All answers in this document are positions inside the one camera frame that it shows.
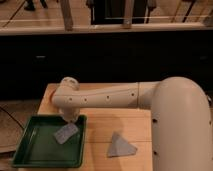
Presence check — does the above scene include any grey sponge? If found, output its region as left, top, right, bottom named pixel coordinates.
left=54, top=123, right=78, bottom=144

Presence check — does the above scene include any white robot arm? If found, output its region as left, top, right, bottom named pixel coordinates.
left=52, top=77, right=213, bottom=171

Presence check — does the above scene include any green plastic tray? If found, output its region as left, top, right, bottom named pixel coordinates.
left=12, top=115, right=87, bottom=168

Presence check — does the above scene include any grey folded cloth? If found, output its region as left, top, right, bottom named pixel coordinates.
left=107, top=132, right=137, bottom=157

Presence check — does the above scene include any black cable left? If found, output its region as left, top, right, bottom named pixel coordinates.
left=0, top=105, right=25, bottom=131

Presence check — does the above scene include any dark cabinet behind rail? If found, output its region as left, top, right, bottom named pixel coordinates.
left=86, top=0, right=157, bottom=25

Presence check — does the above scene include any left wooden post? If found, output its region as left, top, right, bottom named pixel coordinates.
left=60, top=0, right=73, bottom=31

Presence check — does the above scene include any wooden post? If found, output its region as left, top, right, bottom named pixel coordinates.
left=123, top=0, right=134, bottom=29
left=60, top=0, right=73, bottom=31

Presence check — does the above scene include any right wooden post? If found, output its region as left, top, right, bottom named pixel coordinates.
left=123, top=0, right=134, bottom=29

